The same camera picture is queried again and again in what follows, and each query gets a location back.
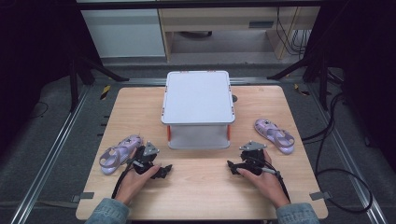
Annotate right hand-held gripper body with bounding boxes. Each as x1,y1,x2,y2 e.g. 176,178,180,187
238,140,268,175

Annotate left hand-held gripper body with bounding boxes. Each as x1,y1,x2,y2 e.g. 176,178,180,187
132,141,162,175

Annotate purple sandal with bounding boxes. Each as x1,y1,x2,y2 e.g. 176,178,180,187
253,118,295,156
98,133,144,175

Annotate white shoe box orange hinges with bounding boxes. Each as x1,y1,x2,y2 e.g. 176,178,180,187
161,70,236,150

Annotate person's left hand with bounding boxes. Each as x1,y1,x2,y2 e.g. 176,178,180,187
115,165,162,206

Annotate person's right hand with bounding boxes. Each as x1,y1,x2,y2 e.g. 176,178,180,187
236,151,290,209

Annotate grey tape piece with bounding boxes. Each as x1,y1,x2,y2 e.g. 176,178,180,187
309,190,332,202
71,191,95,203

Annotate yellow black floor tape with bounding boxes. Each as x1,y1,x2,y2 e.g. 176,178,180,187
99,84,112,101
293,83,311,96

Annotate black metal stand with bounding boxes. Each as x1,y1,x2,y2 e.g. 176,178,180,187
68,55,130,113
266,51,332,111

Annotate white cabinet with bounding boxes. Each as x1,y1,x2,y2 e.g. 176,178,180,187
79,8,166,59

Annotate light wooden desk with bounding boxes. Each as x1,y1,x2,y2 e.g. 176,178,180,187
158,7,321,62

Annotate left hand-held gripper black cable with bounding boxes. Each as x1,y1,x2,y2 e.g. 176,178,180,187
111,158,139,200

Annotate hand-held gripper black cable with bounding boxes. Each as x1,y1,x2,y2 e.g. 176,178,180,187
111,158,139,200
259,166,291,203

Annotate right hand-held gripper black cable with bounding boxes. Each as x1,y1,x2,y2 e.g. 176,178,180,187
259,166,291,203

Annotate aluminium floor rail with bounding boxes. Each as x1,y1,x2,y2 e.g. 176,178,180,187
10,85,92,224
306,83,389,224

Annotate thin black floor cable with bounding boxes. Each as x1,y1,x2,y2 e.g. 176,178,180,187
29,101,50,119

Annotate thick black floor cable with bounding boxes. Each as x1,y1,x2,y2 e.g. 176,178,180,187
301,91,374,215

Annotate black hanging cables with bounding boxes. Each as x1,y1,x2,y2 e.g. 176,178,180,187
275,7,312,58

